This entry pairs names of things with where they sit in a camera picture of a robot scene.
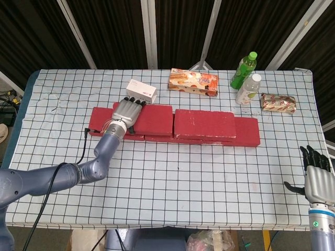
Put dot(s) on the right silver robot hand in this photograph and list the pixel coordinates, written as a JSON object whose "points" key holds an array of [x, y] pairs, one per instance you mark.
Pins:
{"points": [[319, 183]]}

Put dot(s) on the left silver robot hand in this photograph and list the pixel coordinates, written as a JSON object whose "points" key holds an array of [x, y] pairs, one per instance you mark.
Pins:
{"points": [[125, 112]]}

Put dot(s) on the red brick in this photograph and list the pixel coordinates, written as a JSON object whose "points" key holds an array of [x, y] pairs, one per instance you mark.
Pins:
{"points": [[205, 124], [157, 120], [183, 141], [100, 117], [248, 130]]}

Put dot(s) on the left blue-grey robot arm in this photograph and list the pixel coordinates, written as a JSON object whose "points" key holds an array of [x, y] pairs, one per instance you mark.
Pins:
{"points": [[39, 183]]}

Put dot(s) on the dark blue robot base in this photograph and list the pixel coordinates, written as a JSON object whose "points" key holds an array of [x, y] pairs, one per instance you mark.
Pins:
{"points": [[151, 241]]}

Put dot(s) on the white cardboard box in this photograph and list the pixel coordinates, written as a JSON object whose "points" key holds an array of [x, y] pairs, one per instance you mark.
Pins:
{"points": [[141, 90]]}

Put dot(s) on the orange snack box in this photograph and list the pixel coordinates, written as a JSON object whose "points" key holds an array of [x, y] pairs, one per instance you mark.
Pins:
{"points": [[192, 82]]}

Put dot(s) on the dark pleated curtain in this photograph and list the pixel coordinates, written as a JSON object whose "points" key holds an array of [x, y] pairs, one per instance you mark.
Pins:
{"points": [[117, 31]]}

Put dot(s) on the white checkered tablecloth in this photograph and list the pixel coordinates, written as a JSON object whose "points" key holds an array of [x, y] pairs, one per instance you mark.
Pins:
{"points": [[167, 183]]}

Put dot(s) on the gold foil snack pack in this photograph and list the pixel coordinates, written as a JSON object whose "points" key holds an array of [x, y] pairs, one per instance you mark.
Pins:
{"points": [[277, 103]]}

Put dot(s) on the blue table padding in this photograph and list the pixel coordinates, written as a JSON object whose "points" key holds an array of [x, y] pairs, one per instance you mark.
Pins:
{"points": [[18, 123]]}

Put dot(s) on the white pole with foot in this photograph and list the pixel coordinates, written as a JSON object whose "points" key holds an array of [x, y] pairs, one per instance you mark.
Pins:
{"points": [[206, 34]]}

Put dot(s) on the clear bottle white cap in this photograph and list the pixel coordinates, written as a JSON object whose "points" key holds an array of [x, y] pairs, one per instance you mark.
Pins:
{"points": [[247, 91]]}

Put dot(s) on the green drink bottle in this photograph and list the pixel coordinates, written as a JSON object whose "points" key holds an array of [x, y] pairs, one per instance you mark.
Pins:
{"points": [[242, 70]]}

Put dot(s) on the beige hat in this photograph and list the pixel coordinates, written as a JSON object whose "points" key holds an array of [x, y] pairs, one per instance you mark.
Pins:
{"points": [[3, 133]]}

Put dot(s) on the clear plastic bag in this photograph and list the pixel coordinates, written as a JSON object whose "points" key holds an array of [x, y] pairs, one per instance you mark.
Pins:
{"points": [[206, 241]]}

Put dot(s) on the white plastic bag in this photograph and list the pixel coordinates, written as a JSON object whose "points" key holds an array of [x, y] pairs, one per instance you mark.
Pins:
{"points": [[83, 240]]}

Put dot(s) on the yellow post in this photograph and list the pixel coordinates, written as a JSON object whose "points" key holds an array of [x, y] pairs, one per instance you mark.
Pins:
{"points": [[267, 241]]}

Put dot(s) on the white double frame pole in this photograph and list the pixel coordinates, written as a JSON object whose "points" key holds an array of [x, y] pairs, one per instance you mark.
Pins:
{"points": [[149, 34]]}

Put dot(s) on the white frame bar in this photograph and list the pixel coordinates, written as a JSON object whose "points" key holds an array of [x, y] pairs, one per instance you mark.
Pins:
{"points": [[10, 82]]}

